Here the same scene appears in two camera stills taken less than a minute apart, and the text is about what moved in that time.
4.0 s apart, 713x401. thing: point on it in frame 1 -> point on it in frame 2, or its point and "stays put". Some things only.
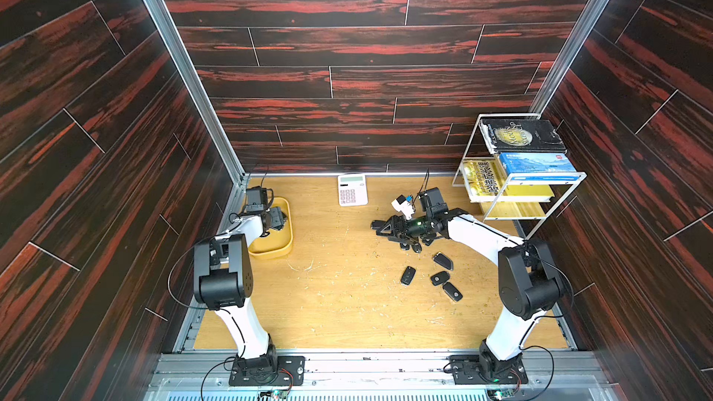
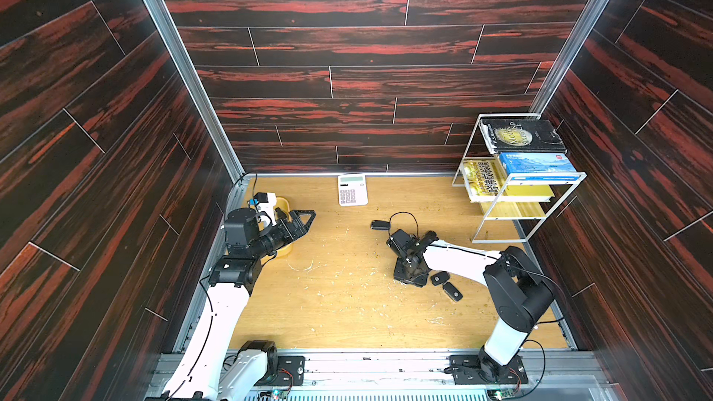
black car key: x=452 y=291 stays put
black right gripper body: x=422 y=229 -> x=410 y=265
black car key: x=440 y=278 stays put
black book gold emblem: x=522 y=135 stays put
